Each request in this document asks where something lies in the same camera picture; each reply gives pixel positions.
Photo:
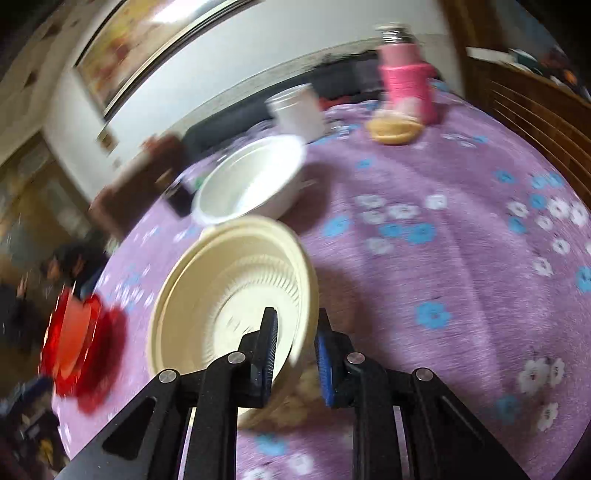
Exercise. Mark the brown upholstered chair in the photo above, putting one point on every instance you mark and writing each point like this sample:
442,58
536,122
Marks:
134,184

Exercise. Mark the cream plastic bowl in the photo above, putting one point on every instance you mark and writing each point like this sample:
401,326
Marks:
221,295

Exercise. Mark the pink knit-sleeved bottle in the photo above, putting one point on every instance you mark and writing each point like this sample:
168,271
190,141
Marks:
408,83

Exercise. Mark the framed wall painting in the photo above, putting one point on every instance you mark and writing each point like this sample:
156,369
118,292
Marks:
138,41

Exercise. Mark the wooden slatted cabinet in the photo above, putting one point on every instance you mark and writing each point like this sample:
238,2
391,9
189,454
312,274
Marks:
531,106

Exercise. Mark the wooden door frame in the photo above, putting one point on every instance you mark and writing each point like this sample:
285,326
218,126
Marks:
457,37

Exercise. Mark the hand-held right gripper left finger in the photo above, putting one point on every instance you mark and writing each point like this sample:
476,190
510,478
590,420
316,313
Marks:
265,364

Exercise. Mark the purple floral tablecloth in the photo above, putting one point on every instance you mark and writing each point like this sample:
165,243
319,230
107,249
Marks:
438,230

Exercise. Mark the dark bundle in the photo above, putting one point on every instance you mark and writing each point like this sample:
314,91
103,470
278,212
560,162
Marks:
69,263

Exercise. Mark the white paper bowl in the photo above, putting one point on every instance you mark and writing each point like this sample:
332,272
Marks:
249,184

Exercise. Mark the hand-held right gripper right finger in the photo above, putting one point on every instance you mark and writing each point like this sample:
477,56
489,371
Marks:
328,374

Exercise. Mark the pile of assorted clutter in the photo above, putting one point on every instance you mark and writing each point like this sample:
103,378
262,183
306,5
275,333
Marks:
554,69

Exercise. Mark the bagged bread bun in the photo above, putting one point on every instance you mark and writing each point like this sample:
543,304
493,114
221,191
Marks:
392,131

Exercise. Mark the dark wooden cabinet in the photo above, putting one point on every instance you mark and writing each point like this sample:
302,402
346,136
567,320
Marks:
37,198

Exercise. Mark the small wall plaque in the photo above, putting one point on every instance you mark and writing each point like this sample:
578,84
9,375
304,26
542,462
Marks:
106,139

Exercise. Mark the dark blue sofa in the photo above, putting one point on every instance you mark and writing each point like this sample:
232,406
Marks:
231,120

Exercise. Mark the white plastic jar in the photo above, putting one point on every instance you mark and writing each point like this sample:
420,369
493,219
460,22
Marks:
298,115

